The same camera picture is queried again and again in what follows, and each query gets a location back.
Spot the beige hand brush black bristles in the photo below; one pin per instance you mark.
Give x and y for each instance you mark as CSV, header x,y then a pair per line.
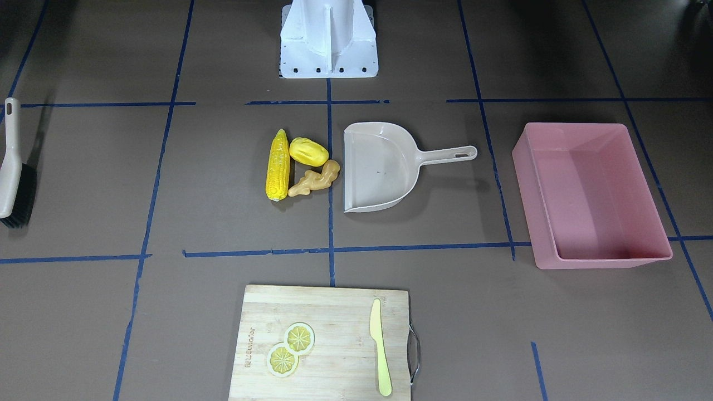
x,y
18,179

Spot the bamboo cutting board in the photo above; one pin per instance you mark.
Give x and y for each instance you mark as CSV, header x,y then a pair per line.
x,y
342,363

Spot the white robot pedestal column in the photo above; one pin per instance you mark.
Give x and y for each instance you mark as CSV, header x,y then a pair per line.
x,y
328,40

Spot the yellow toy corn cob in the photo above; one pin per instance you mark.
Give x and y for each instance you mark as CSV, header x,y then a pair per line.
x,y
278,168

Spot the yellow-green plastic knife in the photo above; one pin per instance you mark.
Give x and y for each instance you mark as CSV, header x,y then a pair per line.
x,y
376,331

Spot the beige plastic dustpan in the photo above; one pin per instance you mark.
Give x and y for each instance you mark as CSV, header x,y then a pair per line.
x,y
382,163

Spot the lemon slice lower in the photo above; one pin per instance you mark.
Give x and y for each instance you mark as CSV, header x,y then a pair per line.
x,y
281,361

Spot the tan toy ginger root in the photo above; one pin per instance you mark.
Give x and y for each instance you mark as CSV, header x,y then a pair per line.
x,y
313,180

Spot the pink plastic bin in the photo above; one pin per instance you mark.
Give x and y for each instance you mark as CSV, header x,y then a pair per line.
x,y
587,203

